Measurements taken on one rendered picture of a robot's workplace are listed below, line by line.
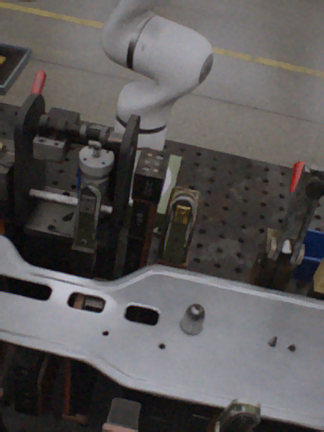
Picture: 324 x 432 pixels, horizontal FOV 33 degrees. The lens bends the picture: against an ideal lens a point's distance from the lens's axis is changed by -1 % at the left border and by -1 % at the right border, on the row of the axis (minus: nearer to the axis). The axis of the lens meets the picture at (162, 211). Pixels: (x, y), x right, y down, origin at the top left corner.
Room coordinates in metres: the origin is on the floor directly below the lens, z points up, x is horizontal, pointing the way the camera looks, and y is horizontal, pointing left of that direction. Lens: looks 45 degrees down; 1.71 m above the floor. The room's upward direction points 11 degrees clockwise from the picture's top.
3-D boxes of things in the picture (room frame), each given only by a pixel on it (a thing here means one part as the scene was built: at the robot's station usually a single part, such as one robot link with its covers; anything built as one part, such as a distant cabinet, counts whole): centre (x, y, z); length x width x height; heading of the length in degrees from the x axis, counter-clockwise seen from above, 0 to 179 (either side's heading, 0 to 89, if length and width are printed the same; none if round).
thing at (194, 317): (0.49, -0.08, 1.02); 0.03 x 0.03 x 0.07
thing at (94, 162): (0.70, 0.16, 0.94); 0.18 x 0.13 x 0.49; 88
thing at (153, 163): (0.71, 0.03, 0.91); 0.07 x 0.05 x 0.42; 178
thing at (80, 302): (0.49, 0.08, 0.84); 0.12 x 0.05 x 0.29; 178
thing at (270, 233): (0.65, -0.21, 0.88); 0.07 x 0.06 x 0.35; 178
